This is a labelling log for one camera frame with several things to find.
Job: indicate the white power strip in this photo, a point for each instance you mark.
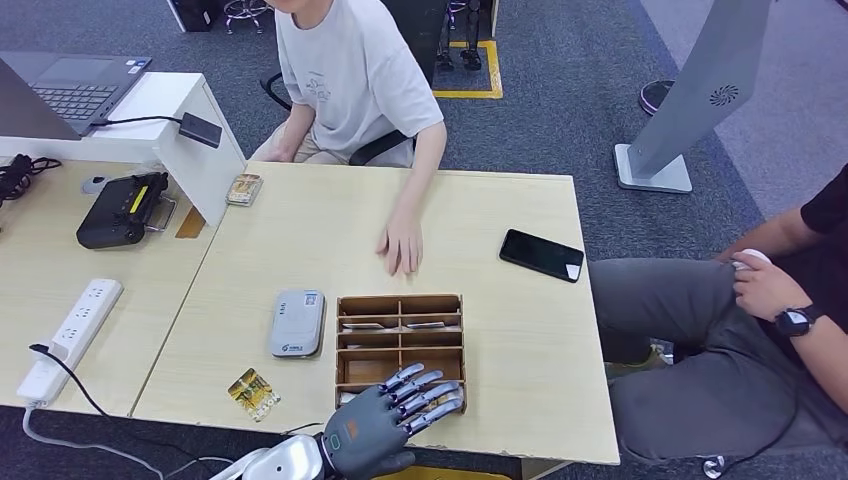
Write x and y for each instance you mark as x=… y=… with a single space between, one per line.
x=71 y=338

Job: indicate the black smartphone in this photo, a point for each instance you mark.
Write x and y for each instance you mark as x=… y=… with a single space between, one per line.
x=541 y=255

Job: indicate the white grey card reader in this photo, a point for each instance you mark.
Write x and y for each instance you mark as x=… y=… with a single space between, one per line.
x=297 y=324

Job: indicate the grey kiosk stand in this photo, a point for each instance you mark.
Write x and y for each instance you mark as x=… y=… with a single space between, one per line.
x=702 y=86

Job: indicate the small grey round puck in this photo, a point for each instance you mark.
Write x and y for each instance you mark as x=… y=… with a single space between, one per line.
x=95 y=184

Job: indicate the black wristwatch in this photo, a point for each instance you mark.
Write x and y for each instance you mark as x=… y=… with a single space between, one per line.
x=797 y=321

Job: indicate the white handheld clicker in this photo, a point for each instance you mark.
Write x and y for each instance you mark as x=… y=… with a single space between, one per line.
x=752 y=256

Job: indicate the chrome stool base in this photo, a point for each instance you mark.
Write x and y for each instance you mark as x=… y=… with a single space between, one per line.
x=244 y=8

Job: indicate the person's right forearm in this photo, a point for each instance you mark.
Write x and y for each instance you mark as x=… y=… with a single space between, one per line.
x=299 y=129
x=765 y=233

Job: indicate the black humanoid robot legs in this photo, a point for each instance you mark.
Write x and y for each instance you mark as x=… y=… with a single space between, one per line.
x=472 y=60

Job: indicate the hotel-print key card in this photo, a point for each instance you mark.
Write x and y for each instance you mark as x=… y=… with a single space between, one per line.
x=363 y=326

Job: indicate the black adapter hub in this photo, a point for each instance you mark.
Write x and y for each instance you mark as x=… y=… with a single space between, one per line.
x=201 y=130

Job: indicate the black handheld controller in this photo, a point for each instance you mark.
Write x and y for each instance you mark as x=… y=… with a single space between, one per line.
x=116 y=212

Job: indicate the landscape-print key card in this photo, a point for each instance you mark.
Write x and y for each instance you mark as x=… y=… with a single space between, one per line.
x=425 y=325

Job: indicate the person's left hand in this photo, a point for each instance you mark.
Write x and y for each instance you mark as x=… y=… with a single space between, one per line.
x=401 y=245
x=765 y=291

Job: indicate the round black floor base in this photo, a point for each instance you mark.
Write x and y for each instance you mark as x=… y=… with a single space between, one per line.
x=652 y=98

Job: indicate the white desk riser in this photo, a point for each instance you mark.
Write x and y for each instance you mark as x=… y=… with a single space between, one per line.
x=197 y=166

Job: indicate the black cabinet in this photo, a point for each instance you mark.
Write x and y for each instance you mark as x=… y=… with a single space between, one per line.
x=195 y=14

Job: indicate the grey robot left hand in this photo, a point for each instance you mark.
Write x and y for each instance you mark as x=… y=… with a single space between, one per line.
x=368 y=430

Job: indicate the wooden card organizer box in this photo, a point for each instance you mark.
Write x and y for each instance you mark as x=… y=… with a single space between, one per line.
x=364 y=368

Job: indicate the grey laptop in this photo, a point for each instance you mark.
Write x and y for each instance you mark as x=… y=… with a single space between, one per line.
x=76 y=94

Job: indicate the person's right hand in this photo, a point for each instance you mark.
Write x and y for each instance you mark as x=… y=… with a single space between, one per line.
x=279 y=156

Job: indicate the black office chair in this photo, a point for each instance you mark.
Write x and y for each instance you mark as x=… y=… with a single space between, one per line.
x=417 y=26

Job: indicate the person's left forearm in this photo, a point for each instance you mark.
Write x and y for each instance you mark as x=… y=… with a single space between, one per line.
x=420 y=172
x=825 y=368

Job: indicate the person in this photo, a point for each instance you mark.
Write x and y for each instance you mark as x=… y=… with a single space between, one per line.
x=696 y=318
x=361 y=73

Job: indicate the yellow patterned ID card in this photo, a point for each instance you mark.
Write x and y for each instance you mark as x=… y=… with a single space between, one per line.
x=253 y=394

